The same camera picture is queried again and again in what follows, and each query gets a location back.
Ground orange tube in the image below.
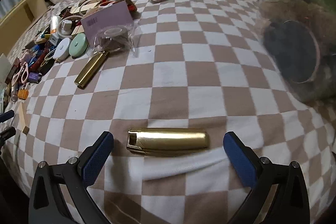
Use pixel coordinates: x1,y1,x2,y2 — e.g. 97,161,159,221
18,89,29,100

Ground pink carabiner clip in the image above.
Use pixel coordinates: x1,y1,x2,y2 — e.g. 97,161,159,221
11,62,29,86

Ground purple lighter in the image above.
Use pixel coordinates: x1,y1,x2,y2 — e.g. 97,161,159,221
27,72,42,84

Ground gold lighter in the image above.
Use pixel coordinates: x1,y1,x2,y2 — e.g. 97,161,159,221
74,51,109,89
126,128,210,156

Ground white round tape measure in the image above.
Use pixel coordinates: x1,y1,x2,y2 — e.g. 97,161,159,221
52,38,72,63

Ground wooden bedside shelf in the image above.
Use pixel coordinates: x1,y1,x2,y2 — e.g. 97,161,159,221
1,0,49,56

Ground mint round tape measure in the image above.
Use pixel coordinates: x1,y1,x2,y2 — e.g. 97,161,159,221
69,33,88,58

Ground white bottle orange cap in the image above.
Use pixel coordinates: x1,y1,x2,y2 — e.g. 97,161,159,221
50,15,62,34

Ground checkered bed sheet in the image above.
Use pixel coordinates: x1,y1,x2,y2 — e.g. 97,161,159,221
2,0,335,223

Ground dark round plush item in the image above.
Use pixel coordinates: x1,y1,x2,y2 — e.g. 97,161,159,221
262,20,320,84

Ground brown tape roll in bag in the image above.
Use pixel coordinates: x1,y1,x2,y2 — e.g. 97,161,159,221
87,23,142,57

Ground lilac flat box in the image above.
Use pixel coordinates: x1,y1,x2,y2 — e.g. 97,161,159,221
81,1,133,47

